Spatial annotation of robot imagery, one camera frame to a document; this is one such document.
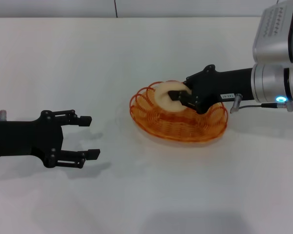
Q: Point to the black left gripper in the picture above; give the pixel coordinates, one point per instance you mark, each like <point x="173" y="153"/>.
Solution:
<point x="27" y="137"/>

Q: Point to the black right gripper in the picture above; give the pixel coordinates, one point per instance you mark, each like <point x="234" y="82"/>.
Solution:
<point x="217" y="84"/>

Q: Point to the pale round bread bun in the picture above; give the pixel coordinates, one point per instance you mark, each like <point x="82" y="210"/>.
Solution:
<point x="162" y="95"/>

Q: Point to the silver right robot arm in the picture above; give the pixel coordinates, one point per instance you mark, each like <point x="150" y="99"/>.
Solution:
<point x="268" y="83"/>

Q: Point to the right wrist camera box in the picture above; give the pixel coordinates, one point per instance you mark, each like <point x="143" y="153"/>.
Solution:
<point x="271" y="31"/>

